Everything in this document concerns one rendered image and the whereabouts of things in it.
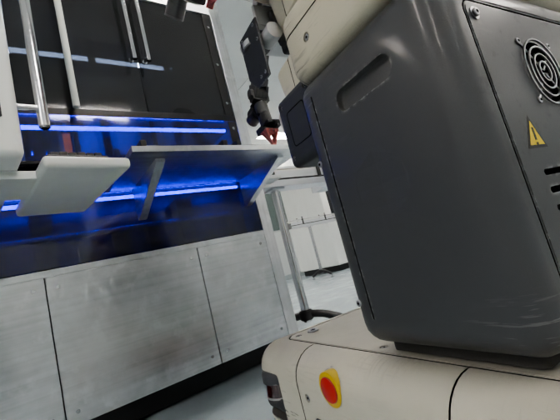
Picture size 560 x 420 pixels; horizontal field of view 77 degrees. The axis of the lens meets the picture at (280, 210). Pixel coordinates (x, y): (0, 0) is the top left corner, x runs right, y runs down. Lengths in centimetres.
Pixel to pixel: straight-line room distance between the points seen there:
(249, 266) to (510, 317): 137
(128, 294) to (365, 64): 122
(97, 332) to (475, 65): 134
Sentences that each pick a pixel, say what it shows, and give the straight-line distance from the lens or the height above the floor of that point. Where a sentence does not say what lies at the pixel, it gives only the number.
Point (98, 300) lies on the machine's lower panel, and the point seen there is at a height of 46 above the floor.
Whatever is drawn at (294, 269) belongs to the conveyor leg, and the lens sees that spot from 198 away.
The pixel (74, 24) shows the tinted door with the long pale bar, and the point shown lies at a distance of 187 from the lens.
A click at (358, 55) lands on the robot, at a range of 47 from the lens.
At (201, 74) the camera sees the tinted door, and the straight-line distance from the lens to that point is 193.
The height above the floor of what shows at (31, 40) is 111.
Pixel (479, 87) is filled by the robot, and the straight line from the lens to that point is 40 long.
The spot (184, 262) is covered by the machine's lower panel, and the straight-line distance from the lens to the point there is 153.
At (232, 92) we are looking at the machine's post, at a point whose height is 135.
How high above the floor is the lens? 44
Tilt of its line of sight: 8 degrees up
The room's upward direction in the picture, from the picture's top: 14 degrees counter-clockwise
